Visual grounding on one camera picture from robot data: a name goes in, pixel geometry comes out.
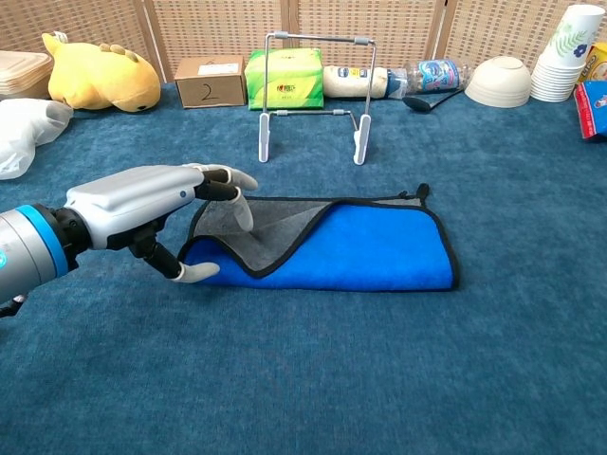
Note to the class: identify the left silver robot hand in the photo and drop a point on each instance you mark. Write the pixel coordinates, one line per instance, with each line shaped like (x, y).
(133, 204)

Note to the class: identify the grey and blue cloth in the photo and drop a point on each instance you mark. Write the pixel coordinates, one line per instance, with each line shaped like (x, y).
(379, 251)

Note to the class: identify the white plastic bag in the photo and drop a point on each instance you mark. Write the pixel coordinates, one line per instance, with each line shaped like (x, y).
(23, 132)

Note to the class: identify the yellow plush toy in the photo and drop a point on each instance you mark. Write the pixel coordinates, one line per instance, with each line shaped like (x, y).
(104, 76)

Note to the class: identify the brown cardboard box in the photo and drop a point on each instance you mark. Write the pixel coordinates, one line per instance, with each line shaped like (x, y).
(208, 90)

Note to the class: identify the beige lidded lunch box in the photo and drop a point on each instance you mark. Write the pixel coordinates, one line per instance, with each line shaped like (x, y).
(23, 76)

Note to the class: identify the wicker folding screen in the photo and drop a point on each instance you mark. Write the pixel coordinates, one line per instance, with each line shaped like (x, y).
(213, 28)

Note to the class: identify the green tissue pack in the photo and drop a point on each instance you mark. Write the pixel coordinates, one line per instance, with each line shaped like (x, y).
(294, 85)

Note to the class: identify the mayonnaise squeeze bottle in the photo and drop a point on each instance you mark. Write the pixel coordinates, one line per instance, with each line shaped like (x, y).
(346, 83)

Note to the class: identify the blue carpet table cover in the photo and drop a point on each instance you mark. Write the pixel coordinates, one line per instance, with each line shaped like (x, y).
(332, 379)

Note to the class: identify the dark ladle spoon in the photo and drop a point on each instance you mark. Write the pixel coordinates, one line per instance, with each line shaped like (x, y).
(417, 104)

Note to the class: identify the clear plastic water bottle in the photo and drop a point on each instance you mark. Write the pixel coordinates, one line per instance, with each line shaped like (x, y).
(436, 76)

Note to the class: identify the beige upturned bowl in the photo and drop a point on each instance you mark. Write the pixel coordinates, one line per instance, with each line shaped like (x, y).
(498, 83)

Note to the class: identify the stack of paper cups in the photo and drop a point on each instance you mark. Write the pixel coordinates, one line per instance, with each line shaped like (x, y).
(564, 61)

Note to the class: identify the blue biscuit snack bag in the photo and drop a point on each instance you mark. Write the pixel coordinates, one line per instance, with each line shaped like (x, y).
(595, 109)

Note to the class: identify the yellow Lipo snack bag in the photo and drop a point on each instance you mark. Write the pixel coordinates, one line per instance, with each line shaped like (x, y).
(598, 64)

